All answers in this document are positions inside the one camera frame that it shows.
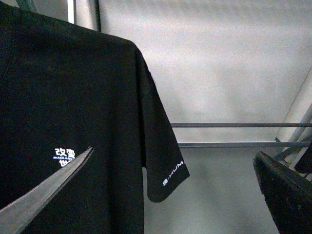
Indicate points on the black printed t-shirt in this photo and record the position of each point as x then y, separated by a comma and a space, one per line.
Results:
65, 89

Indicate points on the grey metal rack frame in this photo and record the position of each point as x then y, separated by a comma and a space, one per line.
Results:
230, 73

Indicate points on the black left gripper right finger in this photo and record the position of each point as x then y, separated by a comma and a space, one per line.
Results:
287, 195

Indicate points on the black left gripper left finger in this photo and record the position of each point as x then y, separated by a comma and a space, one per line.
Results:
17, 215

